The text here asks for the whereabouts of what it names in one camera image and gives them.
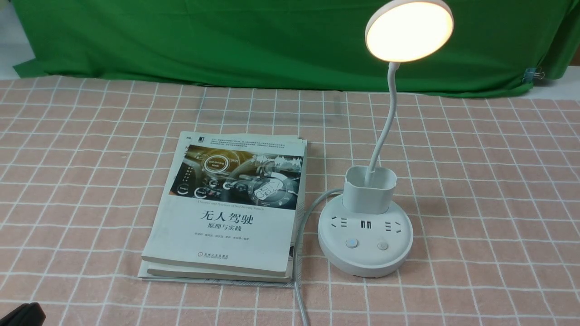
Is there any binder clip on backdrop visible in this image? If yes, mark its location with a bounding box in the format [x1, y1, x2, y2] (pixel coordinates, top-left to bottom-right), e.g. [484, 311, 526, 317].
[522, 67, 545, 83]

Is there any white book underneath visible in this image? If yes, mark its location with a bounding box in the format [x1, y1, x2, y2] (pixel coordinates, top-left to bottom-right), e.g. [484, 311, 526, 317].
[138, 136, 309, 288]

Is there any pink checkered tablecloth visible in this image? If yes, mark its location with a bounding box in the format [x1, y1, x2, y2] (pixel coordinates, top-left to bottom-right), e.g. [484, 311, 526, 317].
[0, 77, 580, 326]

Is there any grey power cable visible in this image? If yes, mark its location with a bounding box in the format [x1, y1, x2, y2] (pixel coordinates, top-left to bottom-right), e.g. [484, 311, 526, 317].
[292, 188, 344, 326]

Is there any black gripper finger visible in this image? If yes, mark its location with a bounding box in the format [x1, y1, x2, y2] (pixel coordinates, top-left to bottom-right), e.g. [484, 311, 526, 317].
[0, 302, 46, 326]

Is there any white self-driving textbook top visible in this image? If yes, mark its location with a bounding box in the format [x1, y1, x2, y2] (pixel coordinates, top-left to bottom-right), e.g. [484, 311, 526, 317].
[141, 131, 307, 278]

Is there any green backdrop cloth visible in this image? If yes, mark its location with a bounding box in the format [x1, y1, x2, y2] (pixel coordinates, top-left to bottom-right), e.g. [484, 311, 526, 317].
[12, 0, 579, 97]

